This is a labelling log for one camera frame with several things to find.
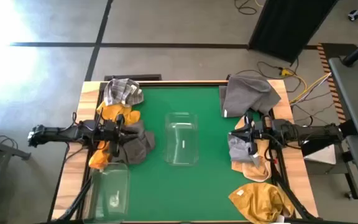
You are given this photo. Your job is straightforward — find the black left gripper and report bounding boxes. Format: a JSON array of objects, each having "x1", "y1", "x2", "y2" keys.
[{"x1": 103, "y1": 113, "x2": 142, "y2": 158}]

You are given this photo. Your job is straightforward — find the dark grey towel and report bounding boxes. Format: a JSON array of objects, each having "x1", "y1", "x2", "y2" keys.
[{"x1": 112, "y1": 119, "x2": 157, "y2": 165}]

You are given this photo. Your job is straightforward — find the peach striped towel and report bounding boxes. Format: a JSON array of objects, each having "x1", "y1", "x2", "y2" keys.
[{"x1": 231, "y1": 116, "x2": 273, "y2": 183}]

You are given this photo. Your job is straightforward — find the grey waffle towel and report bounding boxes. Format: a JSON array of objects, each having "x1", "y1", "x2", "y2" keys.
[{"x1": 218, "y1": 73, "x2": 282, "y2": 118}]

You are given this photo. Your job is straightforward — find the clear plastic bin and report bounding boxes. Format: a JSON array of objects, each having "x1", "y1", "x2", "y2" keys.
[
  {"x1": 164, "y1": 111, "x2": 200, "y2": 166},
  {"x1": 87, "y1": 162, "x2": 131, "y2": 224}
]

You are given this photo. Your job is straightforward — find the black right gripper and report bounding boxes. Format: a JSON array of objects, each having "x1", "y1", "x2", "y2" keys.
[{"x1": 228, "y1": 114, "x2": 275, "y2": 156}]

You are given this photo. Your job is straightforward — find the orange towel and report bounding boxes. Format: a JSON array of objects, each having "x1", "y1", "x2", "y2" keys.
[{"x1": 88, "y1": 141, "x2": 112, "y2": 171}]

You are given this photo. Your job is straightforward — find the black orange hazard strip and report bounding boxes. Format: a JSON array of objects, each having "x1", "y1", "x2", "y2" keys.
[{"x1": 317, "y1": 42, "x2": 347, "y2": 124}]

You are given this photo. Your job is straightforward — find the green table mat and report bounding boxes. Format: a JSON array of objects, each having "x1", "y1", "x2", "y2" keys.
[{"x1": 99, "y1": 86, "x2": 279, "y2": 222}]

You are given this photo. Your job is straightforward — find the mustard yellow towel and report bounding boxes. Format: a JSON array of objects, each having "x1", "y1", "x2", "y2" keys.
[
  {"x1": 96, "y1": 101, "x2": 142, "y2": 126},
  {"x1": 227, "y1": 182, "x2": 295, "y2": 224}
]

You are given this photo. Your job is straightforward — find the black floor cable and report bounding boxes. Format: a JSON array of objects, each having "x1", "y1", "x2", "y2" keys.
[{"x1": 234, "y1": 0, "x2": 264, "y2": 16}]

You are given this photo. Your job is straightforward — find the yellow floor cable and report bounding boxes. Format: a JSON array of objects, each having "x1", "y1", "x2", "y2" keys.
[{"x1": 280, "y1": 67, "x2": 332, "y2": 105}]

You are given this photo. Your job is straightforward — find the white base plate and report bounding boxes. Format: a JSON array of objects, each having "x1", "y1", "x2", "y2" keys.
[{"x1": 303, "y1": 144, "x2": 337, "y2": 166}]

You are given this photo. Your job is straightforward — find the light grey towel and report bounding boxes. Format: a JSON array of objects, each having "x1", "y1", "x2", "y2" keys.
[{"x1": 227, "y1": 133, "x2": 262, "y2": 164}]

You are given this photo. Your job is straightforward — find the grey white striped towel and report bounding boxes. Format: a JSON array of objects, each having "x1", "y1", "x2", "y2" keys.
[{"x1": 103, "y1": 78, "x2": 145, "y2": 108}]

